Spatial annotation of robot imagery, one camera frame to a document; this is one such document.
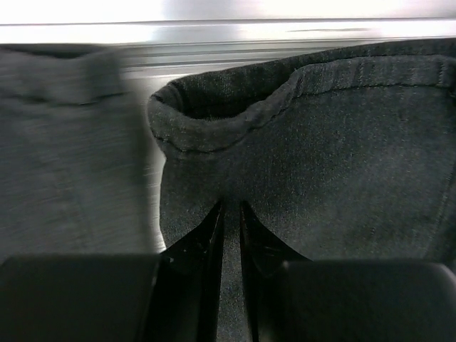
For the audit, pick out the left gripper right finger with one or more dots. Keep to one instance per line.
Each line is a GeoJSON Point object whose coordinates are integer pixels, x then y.
{"type": "Point", "coordinates": [291, 298]}

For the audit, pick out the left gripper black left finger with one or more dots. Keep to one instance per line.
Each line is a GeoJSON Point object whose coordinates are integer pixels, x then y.
{"type": "Point", "coordinates": [171, 296]}

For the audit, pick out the black trousers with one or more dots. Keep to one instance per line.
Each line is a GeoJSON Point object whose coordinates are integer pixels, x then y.
{"type": "Point", "coordinates": [346, 154]}

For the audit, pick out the aluminium rail beam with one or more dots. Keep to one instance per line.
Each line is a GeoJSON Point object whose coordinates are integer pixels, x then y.
{"type": "Point", "coordinates": [227, 42]}

